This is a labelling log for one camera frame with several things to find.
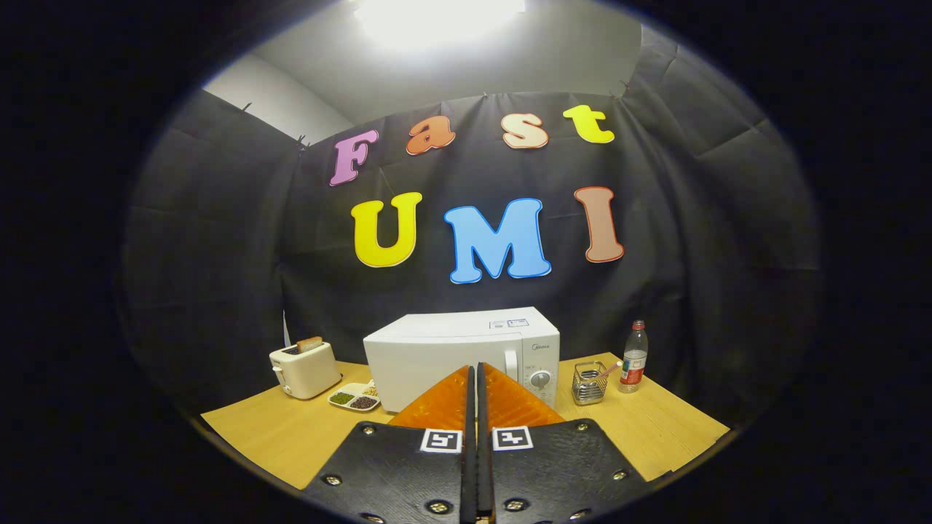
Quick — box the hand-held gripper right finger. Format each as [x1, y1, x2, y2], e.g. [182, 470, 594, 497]
[477, 362, 649, 524]

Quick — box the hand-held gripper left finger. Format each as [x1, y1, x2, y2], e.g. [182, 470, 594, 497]
[302, 364, 478, 524]

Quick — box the white microwave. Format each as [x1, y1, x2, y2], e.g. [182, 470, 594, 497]
[363, 306, 561, 414]

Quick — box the divided dish of beans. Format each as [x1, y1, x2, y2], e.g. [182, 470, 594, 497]
[328, 380, 381, 413]

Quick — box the cream toaster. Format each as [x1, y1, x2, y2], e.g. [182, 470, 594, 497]
[269, 342, 343, 400]

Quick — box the clear bottle with red label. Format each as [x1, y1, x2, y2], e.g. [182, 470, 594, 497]
[618, 319, 649, 394]

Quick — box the black backdrop cloth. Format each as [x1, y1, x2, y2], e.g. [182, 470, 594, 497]
[120, 25, 824, 430]

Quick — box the ceiling light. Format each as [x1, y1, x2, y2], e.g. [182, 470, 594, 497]
[353, 0, 526, 52]

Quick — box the metal wire basket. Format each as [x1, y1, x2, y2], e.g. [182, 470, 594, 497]
[571, 361, 609, 406]

